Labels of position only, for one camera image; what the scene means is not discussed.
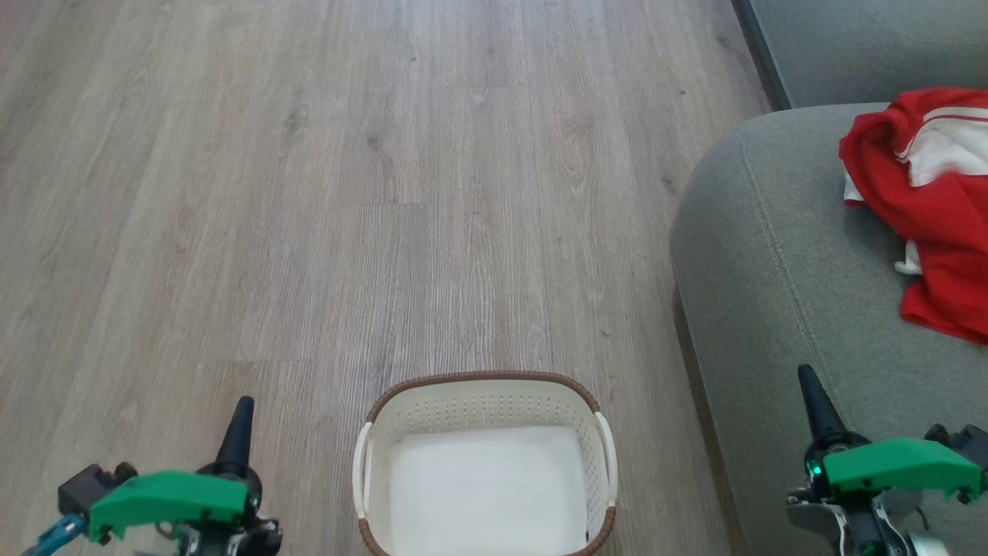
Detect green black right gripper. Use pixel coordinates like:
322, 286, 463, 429
797, 364, 987, 504

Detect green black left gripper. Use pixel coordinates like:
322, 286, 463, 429
87, 395, 265, 544

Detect red shorts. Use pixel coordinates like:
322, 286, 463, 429
899, 224, 988, 345

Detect red white basketball jersey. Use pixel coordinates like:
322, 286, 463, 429
838, 86, 988, 276

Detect white basket with brown rim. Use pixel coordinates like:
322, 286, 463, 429
352, 371, 619, 556

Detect grey fabric sofa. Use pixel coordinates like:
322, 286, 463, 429
668, 0, 988, 556

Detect blue left camera plug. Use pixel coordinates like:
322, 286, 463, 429
22, 513, 87, 556

